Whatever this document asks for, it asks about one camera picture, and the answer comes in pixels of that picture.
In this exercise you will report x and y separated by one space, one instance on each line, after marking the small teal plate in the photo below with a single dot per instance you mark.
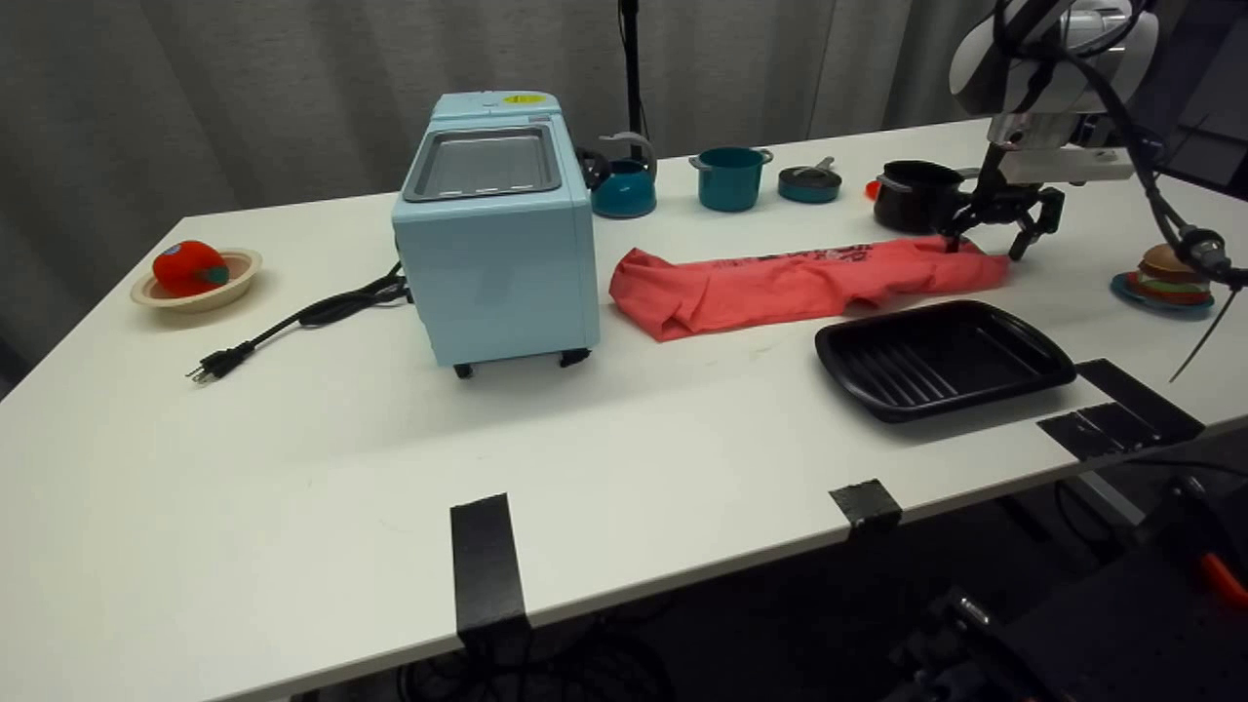
1141 301

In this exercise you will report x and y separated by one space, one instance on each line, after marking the wide black tape strip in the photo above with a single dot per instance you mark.
1145 397

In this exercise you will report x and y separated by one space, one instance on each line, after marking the teal pot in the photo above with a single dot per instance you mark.
728 184

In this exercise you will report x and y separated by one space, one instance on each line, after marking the black ridged tray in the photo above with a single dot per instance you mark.
941 357

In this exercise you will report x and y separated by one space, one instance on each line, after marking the light blue toaster oven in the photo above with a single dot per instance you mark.
502 274

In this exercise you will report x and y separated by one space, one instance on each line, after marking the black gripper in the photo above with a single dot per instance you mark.
1013 171

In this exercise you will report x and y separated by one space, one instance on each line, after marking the plate with red fruit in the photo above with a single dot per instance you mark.
196 293

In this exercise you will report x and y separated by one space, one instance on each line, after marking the toy burger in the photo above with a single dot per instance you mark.
1170 274

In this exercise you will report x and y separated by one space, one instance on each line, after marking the black tape patch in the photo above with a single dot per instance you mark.
1094 431

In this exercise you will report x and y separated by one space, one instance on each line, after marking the red toy pepper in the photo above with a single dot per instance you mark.
187 265

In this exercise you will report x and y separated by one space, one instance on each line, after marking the grey equipment cabinet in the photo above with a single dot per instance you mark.
1209 79

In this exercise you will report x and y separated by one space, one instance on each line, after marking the long black tape strip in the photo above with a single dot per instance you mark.
487 568

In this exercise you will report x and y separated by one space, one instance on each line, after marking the small black tape square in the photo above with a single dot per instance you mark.
866 503

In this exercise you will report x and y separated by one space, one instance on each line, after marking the small teal pan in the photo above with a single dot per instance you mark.
810 184

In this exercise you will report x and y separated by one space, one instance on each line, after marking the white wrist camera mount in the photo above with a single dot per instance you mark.
1078 159

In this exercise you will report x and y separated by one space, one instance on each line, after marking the red shirt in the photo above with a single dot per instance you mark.
780 284

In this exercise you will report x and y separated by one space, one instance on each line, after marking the teal toy teapot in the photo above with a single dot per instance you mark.
626 187

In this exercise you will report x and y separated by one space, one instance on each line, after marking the black equipment under table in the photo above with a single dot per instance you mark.
1104 638

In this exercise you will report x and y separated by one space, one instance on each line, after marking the black pot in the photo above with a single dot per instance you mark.
919 201

